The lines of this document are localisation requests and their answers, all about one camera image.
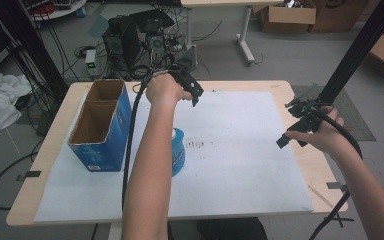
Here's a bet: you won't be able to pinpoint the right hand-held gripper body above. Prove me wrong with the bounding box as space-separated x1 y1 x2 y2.
284 82 325 134

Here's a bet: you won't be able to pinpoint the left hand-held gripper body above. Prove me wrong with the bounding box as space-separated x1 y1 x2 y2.
152 62 205 100

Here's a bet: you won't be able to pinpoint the blue bottle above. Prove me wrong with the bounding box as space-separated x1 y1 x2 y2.
170 127 187 178

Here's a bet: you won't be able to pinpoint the blue cardboard box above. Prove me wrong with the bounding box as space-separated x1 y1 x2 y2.
67 78 133 173

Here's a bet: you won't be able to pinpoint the person's left hand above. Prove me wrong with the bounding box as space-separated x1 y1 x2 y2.
145 73 194 106

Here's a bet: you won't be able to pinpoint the person's right hand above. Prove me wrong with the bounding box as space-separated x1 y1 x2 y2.
284 105 346 158

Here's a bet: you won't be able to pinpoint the grey floor mat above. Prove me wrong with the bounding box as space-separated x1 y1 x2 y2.
291 84 378 142

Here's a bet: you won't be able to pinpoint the white table mat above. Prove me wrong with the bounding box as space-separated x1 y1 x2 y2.
33 90 315 224

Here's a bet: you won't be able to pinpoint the grey tape strip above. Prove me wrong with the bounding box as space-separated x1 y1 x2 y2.
325 181 349 193
15 170 43 183

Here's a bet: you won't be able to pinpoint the black computer tower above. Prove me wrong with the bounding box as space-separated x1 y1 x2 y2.
101 8 176 80

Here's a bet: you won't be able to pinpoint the white desk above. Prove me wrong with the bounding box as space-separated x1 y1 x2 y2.
179 0 285 67

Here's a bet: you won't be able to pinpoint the black metal stand pole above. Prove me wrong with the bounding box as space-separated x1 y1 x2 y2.
314 0 384 105

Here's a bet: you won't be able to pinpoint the open brown cardboard box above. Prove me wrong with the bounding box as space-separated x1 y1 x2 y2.
252 0 317 34

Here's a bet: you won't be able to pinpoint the grey power supply unit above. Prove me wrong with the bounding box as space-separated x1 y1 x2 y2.
84 48 100 78

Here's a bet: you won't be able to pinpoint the tall brown cardboard box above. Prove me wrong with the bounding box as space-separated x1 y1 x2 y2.
308 0 371 34

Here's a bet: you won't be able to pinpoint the person's dark clothing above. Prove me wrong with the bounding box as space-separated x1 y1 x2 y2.
196 217 270 240

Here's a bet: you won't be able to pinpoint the round white table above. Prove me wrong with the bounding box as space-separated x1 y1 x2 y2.
23 0 88 22

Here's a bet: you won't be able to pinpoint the white cloth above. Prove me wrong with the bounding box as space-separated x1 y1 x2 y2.
0 72 34 134

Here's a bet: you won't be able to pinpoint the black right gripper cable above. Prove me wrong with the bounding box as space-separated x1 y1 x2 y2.
308 108 364 240

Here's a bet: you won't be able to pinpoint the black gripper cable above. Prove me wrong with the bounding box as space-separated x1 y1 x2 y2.
121 74 150 212
308 108 364 240

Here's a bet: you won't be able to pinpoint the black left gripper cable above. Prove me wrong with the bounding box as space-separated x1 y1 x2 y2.
121 74 150 212

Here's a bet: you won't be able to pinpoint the black floor cable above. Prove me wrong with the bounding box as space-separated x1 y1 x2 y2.
0 138 45 211

